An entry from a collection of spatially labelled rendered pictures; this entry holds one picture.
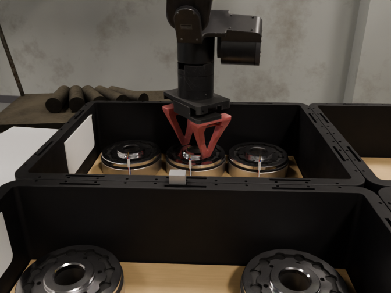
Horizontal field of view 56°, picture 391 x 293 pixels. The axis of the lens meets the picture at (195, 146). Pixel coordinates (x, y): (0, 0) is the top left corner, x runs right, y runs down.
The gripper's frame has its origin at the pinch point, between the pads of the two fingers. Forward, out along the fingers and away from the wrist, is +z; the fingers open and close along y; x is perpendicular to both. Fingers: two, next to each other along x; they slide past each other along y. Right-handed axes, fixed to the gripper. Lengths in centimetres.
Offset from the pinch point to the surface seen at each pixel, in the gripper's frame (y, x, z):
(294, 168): -10.2, -14.3, 4.1
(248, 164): -9.0, -4.0, 0.9
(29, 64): 337, -41, 52
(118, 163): 3.6, 12.7, 1.0
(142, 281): -18.8, 20.3, 3.9
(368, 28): 108, -228, 7
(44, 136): 64, 11, 18
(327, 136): -18.4, -9.9, -6.0
